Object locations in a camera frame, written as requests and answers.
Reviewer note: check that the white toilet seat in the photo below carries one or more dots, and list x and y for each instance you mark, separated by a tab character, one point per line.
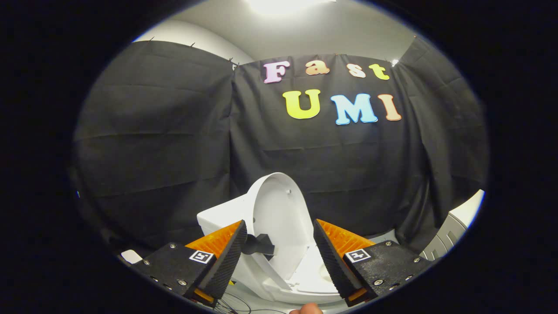
311	270

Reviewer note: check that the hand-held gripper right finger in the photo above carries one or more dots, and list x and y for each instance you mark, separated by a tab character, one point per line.
333	261

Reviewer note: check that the ceiling light panel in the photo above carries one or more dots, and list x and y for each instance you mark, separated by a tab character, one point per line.
287	4

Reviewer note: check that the black backdrop cloth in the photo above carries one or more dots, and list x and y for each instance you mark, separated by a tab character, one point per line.
174	144

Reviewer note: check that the grey drawer cabinet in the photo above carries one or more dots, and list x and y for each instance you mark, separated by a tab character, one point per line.
449	231

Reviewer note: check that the small white flat object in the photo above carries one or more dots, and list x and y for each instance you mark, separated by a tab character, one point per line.
131	256

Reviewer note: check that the white toilet lid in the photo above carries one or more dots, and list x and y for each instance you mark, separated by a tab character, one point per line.
279	209

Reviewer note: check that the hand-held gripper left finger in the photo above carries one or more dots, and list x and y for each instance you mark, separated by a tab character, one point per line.
226	261

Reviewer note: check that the white toilet with tank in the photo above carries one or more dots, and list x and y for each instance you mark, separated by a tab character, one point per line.
218	218

